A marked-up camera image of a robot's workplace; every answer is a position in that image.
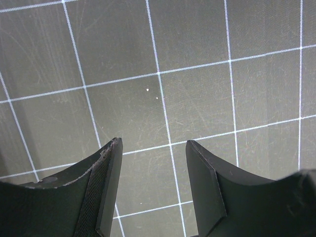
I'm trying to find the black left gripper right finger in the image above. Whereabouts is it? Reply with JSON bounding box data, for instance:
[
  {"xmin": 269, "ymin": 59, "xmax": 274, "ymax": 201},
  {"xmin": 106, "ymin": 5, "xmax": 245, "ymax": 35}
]
[{"xmin": 186, "ymin": 140, "xmax": 316, "ymax": 237}]

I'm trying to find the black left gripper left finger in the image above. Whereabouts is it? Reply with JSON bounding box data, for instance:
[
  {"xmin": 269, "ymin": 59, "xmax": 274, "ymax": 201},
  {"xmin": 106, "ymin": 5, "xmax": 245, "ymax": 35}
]
[{"xmin": 0, "ymin": 138, "xmax": 123, "ymax": 237}]

